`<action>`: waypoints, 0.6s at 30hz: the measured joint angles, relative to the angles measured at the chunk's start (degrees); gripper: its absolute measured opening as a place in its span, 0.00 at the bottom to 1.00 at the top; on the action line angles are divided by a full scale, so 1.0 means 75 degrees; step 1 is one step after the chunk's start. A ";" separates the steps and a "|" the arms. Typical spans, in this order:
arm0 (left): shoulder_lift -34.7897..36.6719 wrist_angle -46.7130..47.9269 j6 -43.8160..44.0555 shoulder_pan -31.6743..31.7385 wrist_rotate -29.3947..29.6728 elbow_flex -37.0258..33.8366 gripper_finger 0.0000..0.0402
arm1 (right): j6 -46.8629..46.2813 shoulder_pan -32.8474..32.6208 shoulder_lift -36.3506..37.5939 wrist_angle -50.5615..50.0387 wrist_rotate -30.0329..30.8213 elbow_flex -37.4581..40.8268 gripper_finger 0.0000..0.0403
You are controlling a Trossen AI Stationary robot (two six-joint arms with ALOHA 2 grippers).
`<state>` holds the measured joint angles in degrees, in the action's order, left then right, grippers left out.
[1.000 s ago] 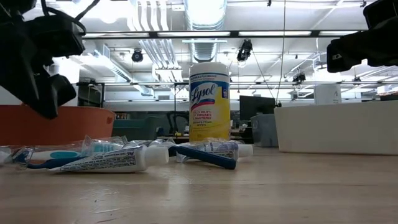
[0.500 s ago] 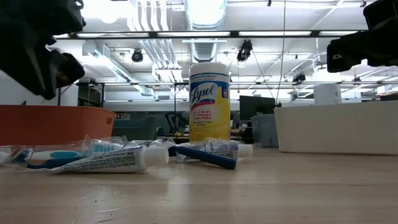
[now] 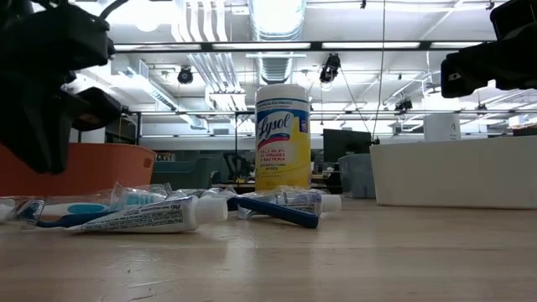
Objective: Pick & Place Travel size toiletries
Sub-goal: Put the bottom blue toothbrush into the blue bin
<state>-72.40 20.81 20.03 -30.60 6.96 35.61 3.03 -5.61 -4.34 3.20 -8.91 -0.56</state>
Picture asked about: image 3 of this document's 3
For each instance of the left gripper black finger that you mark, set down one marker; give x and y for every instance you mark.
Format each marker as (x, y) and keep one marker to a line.
(33, 121)
(94, 111)

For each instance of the black ceiling spotlight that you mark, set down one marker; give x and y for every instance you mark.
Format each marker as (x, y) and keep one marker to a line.
(185, 76)
(330, 67)
(403, 105)

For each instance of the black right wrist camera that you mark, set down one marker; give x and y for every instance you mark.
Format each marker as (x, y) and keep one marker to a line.
(516, 19)

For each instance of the white plastic bin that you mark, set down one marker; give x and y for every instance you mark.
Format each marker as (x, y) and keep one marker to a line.
(453, 172)

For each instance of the black background monitor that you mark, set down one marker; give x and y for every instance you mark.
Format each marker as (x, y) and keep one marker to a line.
(346, 144)

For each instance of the black background robot arm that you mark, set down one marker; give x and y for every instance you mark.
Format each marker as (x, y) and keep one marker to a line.
(235, 165)

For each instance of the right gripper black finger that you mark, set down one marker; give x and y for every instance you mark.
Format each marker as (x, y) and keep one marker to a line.
(461, 81)
(474, 58)

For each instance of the white Crest toothpaste tube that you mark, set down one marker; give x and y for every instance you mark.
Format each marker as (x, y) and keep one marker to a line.
(329, 203)
(159, 216)

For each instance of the orange plastic bin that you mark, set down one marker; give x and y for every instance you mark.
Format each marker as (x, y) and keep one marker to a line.
(105, 172)

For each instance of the clear silver toiletry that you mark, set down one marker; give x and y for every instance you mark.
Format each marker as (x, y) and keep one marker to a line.
(6, 209)

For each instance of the clear teal toothbrush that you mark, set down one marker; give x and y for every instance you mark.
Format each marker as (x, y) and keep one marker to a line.
(84, 208)
(210, 194)

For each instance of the black aluminium rig frame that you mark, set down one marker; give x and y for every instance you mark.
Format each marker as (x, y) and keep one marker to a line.
(316, 45)

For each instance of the teal plastic bin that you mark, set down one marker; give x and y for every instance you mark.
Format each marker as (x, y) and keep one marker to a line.
(180, 174)

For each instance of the yellow Lysol wipes canister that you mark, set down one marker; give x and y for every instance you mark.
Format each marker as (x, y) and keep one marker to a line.
(283, 138)

